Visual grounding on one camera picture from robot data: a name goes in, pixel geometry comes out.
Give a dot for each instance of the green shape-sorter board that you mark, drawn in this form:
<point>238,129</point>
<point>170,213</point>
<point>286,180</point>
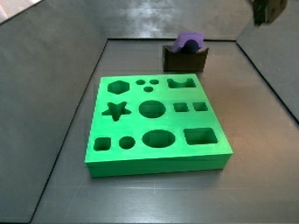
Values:
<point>154,126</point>

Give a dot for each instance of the dark brown cradle fixture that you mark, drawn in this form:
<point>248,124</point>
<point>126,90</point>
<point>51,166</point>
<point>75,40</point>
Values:
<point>181,62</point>

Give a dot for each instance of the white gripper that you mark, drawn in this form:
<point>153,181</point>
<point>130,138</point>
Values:
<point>268,10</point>

